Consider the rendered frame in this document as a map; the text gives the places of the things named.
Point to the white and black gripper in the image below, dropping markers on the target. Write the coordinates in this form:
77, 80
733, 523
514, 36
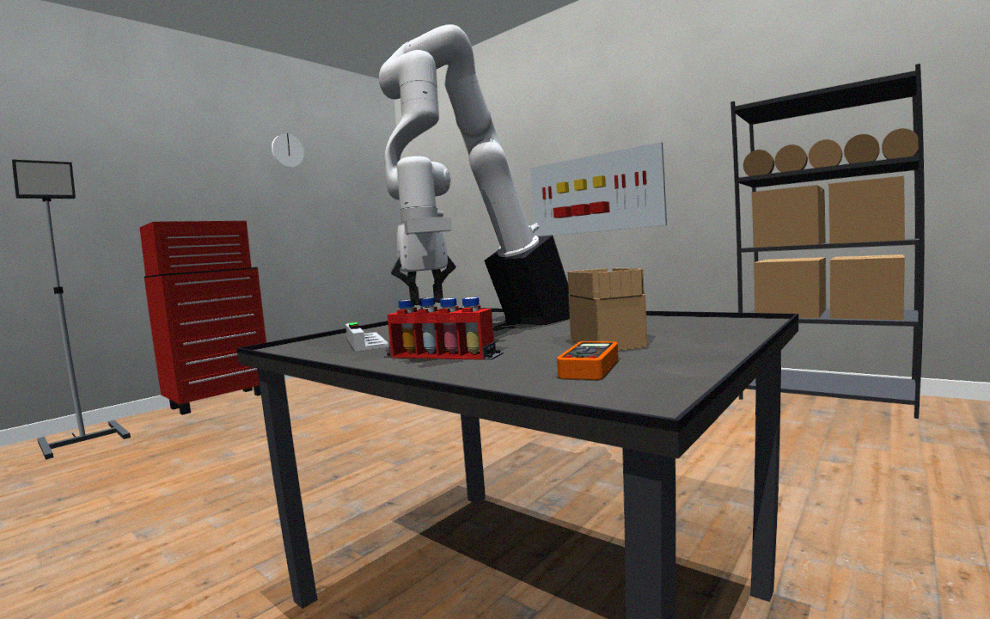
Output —
422, 252

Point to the orange digital multimeter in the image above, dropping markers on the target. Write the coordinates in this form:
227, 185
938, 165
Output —
588, 360

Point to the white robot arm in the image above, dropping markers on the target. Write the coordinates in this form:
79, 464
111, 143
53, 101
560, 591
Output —
411, 76

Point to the brown cardboard box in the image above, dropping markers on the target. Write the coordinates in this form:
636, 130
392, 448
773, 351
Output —
619, 315

